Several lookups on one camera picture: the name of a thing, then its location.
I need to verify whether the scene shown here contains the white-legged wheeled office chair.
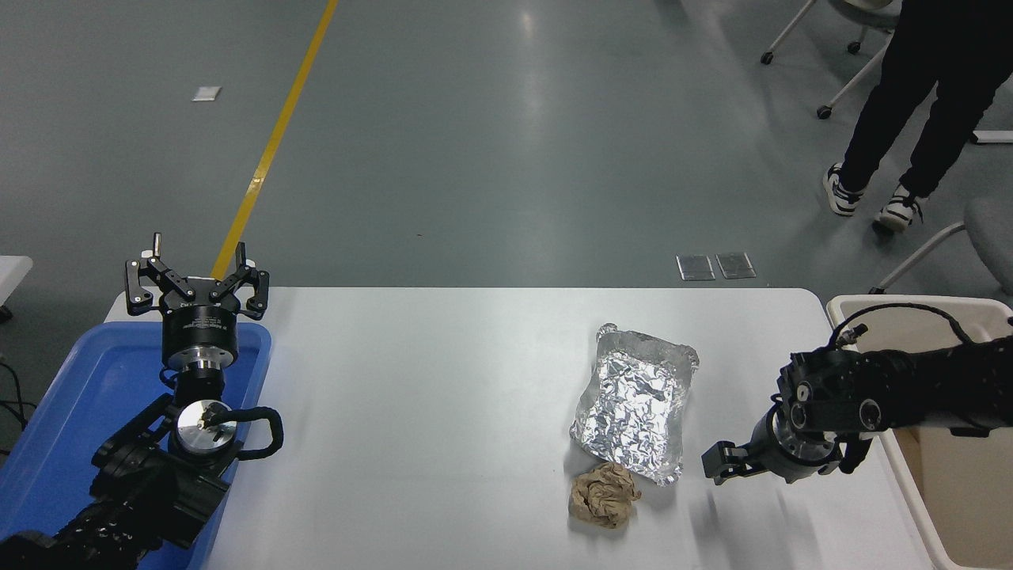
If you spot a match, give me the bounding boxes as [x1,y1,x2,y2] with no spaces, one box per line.
[760,0,905,120]

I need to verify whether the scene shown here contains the grey padded chair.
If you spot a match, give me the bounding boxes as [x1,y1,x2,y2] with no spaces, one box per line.
[869,196,1013,298]

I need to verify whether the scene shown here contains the black floor cables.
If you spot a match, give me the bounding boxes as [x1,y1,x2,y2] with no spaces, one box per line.
[0,355,38,457]

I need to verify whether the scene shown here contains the white side table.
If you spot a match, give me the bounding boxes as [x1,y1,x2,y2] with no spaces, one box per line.
[0,255,35,322]

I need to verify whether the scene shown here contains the silver foil plate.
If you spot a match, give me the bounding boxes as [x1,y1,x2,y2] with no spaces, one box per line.
[569,322,700,486]

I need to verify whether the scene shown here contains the blue plastic tray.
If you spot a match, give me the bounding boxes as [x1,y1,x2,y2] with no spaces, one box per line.
[0,321,273,570]

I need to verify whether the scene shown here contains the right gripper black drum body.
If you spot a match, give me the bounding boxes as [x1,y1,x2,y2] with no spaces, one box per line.
[747,406,802,485]

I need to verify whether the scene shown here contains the person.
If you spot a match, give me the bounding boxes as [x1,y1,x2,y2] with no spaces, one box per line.
[821,0,1013,234]

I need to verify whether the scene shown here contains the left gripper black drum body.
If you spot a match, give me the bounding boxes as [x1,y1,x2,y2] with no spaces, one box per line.
[161,296,242,365]

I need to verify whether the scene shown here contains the large pale dustbin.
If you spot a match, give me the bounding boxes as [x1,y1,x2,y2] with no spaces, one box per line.
[825,294,1013,570]

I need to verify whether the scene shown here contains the crumpled tan paper ball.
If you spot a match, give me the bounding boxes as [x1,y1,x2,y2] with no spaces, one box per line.
[568,462,643,530]

